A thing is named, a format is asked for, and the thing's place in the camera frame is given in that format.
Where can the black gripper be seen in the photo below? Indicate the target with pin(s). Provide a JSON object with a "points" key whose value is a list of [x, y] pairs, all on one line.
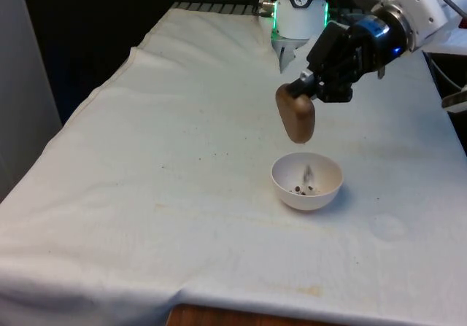
{"points": [[376, 41]]}

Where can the brown cup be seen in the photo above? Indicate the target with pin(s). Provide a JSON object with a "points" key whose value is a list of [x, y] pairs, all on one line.
{"points": [[297, 118]]}

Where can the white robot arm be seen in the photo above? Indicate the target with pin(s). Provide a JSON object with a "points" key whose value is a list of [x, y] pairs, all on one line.
{"points": [[299, 16]]}

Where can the coffee beans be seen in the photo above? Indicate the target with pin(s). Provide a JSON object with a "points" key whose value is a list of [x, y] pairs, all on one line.
{"points": [[302, 189]]}

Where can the white bowl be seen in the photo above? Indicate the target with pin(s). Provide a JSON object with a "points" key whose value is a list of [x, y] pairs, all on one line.
{"points": [[310, 200]]}

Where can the grey roller conveyor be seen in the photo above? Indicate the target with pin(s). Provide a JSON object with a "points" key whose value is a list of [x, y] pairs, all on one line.
{"points": [[215, 8]]}

